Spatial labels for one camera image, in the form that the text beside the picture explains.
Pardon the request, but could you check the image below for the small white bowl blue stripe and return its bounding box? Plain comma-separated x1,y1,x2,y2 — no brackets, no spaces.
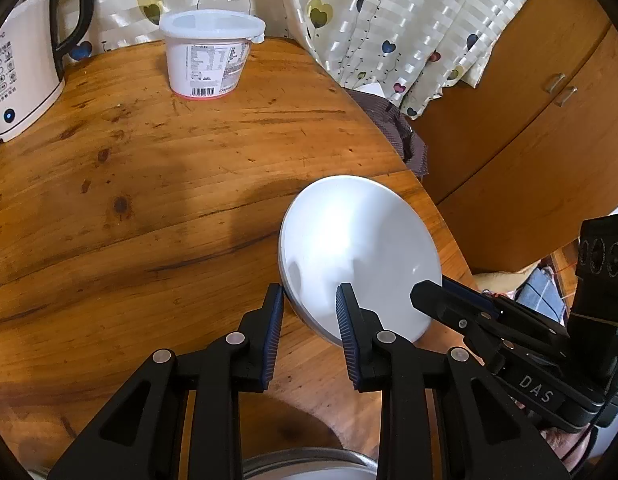
277,176,443,344

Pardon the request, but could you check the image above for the stainless steel bowl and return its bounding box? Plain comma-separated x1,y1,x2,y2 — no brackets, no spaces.
243,448,377,479

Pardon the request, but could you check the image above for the large white bowl blue stripe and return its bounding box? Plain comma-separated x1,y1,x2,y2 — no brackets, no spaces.
244,462,376,480

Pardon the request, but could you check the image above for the person's right hand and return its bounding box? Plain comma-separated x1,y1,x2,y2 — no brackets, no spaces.
515,401,598,476

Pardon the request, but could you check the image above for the wooden cabinet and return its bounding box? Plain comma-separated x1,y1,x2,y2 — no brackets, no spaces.
415,0,618,272

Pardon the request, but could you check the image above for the dark striped cloth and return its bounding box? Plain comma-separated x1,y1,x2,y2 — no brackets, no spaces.
348,90,428,179

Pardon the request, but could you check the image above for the heart pattern curtain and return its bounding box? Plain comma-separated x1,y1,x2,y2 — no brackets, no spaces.
70,0,527,117

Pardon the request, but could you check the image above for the white plastic tub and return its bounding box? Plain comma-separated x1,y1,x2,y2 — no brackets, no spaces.
159,9,266,100

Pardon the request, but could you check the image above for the white electric kettle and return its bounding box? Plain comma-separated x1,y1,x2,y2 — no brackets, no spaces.
0,0,96,143

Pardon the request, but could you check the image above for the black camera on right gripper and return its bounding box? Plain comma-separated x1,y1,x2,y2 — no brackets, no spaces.
567,214,618,340

